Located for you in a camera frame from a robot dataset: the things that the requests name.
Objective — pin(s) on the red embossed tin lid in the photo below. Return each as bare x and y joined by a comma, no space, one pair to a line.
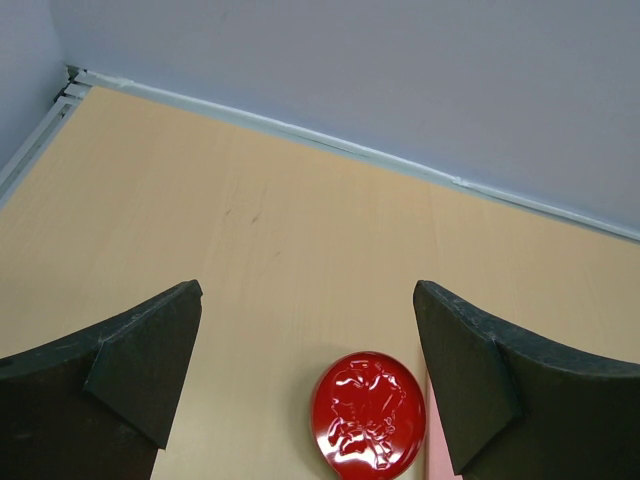
368,416

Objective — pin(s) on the pink plastic tray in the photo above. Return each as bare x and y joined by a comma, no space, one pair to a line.
437,460

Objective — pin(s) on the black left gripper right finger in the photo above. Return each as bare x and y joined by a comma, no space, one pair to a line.
516,405

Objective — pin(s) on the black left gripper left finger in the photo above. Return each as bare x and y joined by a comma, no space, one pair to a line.
100,403

